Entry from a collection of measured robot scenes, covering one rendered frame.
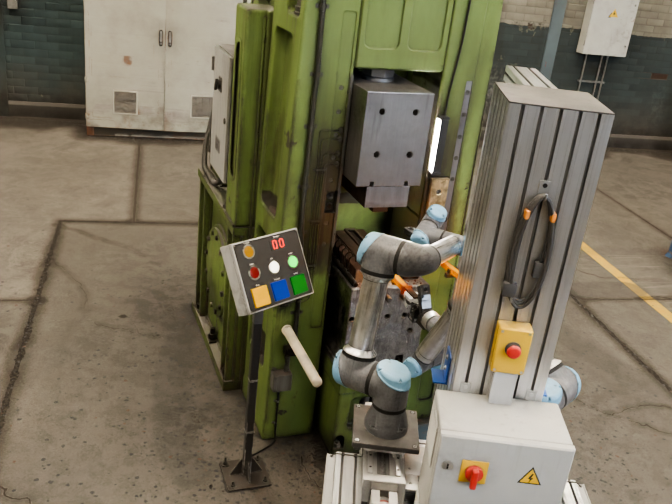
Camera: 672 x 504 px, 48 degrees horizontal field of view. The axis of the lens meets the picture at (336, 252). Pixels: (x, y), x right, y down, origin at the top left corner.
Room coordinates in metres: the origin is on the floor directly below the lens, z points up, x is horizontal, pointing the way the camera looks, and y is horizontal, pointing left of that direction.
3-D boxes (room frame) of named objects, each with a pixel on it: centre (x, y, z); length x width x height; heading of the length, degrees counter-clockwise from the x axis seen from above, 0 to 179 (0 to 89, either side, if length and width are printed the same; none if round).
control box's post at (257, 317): (2.81, 0.29, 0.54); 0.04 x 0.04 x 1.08; 23
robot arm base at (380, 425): (2.16, -0.24, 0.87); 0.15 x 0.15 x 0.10
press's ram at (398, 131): (3.30, -0.15, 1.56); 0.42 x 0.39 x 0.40; 23
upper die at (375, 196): (3.29, -0.11, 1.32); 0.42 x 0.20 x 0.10; 23
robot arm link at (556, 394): (2.17, -0.74, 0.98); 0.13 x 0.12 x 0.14; 141
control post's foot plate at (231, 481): (2.80, 0.30, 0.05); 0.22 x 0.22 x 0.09; 23
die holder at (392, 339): (3.32, -0.16, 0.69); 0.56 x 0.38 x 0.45; 23
